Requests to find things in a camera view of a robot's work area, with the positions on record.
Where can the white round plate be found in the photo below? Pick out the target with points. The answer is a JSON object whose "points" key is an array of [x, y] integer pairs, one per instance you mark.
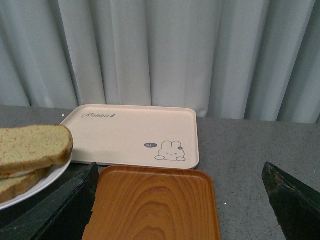
{"points": [[52, 174]]}

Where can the brown wooden tray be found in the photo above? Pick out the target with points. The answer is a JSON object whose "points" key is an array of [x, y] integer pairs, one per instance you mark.
{"points": [[143, 203]]}

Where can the fried egg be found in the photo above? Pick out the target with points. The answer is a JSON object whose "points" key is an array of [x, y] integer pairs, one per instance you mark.
{"points": [[14, 175]]}

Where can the toast slice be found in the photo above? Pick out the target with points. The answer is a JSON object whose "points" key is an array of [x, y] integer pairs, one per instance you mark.
{"points": [[33, 147], [15, 186]]}

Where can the grey curtain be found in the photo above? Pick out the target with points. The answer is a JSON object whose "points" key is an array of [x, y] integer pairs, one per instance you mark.
{"points": [[234, 59]]}

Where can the beige rabbit tray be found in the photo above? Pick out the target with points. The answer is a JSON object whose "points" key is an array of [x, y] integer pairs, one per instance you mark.
{"points": [[146, 136]]}

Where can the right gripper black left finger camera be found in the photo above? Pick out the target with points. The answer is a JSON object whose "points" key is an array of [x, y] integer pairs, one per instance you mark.
{"points": [[60, 212]]}

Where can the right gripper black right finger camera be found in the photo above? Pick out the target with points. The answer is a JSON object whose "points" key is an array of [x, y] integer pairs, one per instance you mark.
{"points": [[295, 204]]}

